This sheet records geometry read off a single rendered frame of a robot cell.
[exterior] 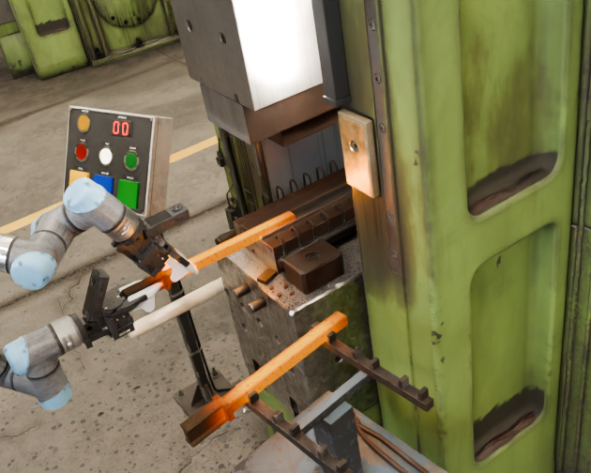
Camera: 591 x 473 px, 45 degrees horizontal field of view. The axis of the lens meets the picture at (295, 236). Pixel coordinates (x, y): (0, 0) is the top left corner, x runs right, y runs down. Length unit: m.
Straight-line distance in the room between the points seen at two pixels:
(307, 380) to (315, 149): 0.65
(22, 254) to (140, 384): 1.56
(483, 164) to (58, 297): 2.50
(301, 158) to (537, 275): 0.70
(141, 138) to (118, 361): 1.30
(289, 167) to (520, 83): 0.72
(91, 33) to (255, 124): 4.99
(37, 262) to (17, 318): 2.14
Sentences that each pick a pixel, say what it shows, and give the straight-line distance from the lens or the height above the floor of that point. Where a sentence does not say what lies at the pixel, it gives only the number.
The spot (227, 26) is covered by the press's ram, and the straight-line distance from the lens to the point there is 1.46.
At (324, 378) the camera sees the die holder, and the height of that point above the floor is 0.67.
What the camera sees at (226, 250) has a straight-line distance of 1.72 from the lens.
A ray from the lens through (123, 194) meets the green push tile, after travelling 2.08.
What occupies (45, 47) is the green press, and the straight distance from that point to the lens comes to 6.50.
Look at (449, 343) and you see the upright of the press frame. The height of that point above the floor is 0.84.
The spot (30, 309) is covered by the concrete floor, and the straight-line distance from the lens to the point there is 3.60.
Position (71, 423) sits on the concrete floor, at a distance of 2.93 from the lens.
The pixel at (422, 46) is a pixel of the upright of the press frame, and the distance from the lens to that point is 1.24.
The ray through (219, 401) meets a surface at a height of 0.99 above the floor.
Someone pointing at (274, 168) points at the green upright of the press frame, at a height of 1.03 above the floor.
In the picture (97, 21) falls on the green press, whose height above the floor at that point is 0.37.
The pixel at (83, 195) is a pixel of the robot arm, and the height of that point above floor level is 1.30.
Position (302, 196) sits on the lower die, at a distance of 1.89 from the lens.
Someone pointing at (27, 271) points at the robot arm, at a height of 1.22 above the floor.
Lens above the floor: 1.96
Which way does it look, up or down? 34 degrees down
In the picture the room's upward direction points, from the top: 11 degrees counter-clockwise
